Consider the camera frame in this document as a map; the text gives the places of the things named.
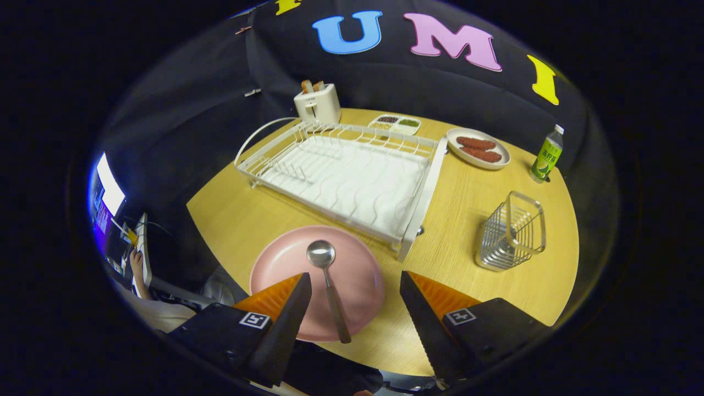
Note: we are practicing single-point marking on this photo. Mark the green label drink bottle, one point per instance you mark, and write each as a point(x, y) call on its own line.
point(545, 157)

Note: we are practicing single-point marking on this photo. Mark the toasted bread slice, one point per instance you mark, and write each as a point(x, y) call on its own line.
point(307, 86)
point(319, 86)

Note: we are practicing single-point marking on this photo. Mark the white divided seasoning tray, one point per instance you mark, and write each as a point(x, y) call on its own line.
point(393, 125)

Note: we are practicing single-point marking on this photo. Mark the pink clip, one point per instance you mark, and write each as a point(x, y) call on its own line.
point(243, 29)

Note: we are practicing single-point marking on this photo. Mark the white toaster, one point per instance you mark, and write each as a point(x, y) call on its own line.
point(316, 107)

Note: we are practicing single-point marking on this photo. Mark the pink plate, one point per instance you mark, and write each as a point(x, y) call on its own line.
point(352, 275)

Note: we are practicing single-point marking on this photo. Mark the lit computer monitor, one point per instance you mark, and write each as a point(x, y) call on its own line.
point(110, 187)

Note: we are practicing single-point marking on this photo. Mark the white oval dish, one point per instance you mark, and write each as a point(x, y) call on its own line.
point(452, 144)

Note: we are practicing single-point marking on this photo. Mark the brown sausage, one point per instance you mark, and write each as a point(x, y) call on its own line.
point(476, 143)
point(483, 154)

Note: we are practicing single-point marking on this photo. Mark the black backdrop cloth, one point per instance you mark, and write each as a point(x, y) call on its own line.
point(385, 82)

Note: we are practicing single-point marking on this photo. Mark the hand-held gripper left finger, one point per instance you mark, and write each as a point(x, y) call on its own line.
point(283, 335)

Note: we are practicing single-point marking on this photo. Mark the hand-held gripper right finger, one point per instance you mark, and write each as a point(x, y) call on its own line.
point(429, 335)

